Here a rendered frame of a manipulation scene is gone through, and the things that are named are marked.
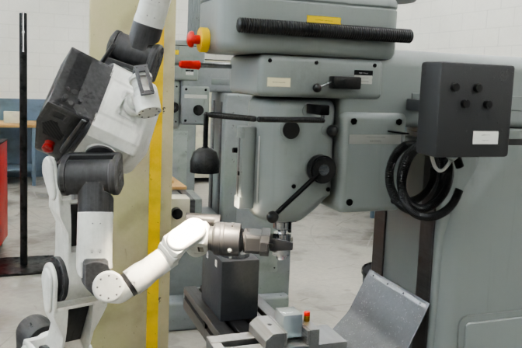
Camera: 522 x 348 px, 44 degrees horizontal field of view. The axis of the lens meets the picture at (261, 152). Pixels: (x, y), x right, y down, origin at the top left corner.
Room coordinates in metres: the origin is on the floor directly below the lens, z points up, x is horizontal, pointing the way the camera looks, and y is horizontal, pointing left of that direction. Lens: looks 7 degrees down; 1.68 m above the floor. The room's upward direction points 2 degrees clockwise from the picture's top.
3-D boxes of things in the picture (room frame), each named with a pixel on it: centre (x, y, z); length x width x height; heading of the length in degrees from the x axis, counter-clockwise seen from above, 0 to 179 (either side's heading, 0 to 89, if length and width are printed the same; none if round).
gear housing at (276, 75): (1.71, -0.10, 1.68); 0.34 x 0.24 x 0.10; 110
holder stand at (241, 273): (2.02, 0.09, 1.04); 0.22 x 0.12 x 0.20; 20
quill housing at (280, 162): (1.69, -0.07, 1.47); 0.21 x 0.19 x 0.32; 20
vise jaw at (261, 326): (1.61, -0.04, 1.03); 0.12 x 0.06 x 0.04; 20
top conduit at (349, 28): (1.57, -0.15, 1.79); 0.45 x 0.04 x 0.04; 110
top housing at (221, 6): (1.70, -0.08, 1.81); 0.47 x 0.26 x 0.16; 110
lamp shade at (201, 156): (1.59, 0.14, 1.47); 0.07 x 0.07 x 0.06
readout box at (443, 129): (1.48, -0.46, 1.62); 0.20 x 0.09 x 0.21; 110
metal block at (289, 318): (1.63, -0.09, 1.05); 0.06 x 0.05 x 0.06; 20
